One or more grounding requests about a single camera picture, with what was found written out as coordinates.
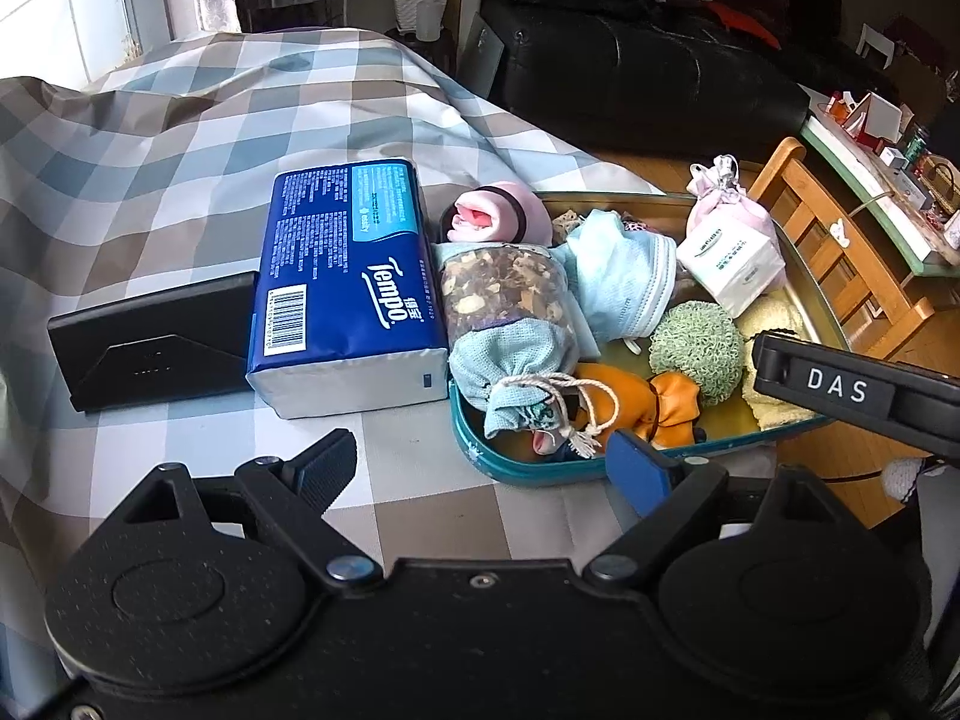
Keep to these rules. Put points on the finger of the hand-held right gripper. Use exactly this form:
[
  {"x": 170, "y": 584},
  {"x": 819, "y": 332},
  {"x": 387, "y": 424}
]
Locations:
[{"x": 832, "y": 382}]

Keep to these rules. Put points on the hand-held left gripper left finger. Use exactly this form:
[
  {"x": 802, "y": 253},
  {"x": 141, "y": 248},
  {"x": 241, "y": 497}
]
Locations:
[{"x": 330, "y": 461}]

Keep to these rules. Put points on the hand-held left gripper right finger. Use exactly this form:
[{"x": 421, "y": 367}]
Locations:
[{"x": 637, "y": 469}]

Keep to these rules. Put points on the metal tray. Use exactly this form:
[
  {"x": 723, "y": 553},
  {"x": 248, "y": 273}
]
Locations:
[{"x": 720, "y": 427}]

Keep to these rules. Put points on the green knitted ball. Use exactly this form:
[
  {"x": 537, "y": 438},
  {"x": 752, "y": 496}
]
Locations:
[{"x": 694, "y": 349}]

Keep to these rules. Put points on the white pocket tissue packet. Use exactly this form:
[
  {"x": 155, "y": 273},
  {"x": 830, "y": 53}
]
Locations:
[{"x": 731, "y": 262}]

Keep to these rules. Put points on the blue face mask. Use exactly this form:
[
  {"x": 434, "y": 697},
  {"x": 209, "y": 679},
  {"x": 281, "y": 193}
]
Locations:
[{"x": 615, "y": 277}]

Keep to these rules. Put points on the blue tissue pack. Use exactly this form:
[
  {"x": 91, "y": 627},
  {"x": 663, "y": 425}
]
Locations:
[{"x": 337, "y": 262}]

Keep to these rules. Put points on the dried herb sachet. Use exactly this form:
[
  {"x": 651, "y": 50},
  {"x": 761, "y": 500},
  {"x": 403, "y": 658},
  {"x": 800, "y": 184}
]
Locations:
[{"x": 502, "y": 292}]

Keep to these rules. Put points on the pink towel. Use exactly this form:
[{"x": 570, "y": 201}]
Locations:
[{"x": 487, "y": 214}]

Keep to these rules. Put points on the orange pouch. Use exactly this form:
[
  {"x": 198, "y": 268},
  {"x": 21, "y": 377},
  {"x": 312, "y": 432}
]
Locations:
[{"x": 637, "y": 397}]

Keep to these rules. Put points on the cream towel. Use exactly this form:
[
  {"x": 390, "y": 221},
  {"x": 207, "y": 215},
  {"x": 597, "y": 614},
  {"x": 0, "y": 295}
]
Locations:
[{"x": 769, "y": 315}]

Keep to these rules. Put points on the wooden chair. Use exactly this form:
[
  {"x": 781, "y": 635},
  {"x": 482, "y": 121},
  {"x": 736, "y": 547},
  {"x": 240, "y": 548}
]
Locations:
[{"x": 802, "y": 195}]

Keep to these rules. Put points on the glass-topped table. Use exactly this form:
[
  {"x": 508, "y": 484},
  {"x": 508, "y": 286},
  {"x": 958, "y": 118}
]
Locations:
[{"x": 870, "y": 187}]

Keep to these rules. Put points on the black box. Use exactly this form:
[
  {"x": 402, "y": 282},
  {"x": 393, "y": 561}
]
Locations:
[{"x": 150, "y": 345}]

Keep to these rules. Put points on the white box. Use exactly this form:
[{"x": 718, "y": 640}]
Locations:
[{"x": 883, "y": 116}]

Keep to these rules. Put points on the checked blanket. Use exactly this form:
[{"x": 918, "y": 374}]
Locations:
[{"x": 150, "y": 187}]

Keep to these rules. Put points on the white chair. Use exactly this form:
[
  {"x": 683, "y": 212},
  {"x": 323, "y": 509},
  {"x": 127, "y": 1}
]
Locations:
[{"x": 877, "y": 41}]

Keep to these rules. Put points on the black sofa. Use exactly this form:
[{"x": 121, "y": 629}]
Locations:
[{"x": 637, "y": 75}]

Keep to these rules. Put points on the red cloth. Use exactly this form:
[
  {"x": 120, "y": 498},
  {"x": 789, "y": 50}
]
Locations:
[{"x": 742, "y": 22}]

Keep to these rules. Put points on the dark wooden plant stand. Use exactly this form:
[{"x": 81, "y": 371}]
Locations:
[{"x": 442, "y": 52}]

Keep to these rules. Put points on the grey board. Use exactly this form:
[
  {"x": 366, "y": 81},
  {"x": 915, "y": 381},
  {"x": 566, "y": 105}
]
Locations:
[{"x": 480, "y": 52}]

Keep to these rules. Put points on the frosted cup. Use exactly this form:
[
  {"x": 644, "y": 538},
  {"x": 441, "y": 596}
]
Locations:
[{"x": 430, "y": 19}]

